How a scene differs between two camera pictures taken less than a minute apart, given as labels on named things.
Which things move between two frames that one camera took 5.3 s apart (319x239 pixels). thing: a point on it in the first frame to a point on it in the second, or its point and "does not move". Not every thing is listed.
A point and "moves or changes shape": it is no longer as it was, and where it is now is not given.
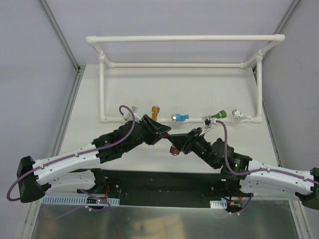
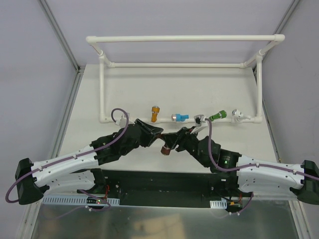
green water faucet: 221,114 does not move
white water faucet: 237,116 does not move
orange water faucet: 155,110 does not move
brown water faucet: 173,150 moves or changes shape
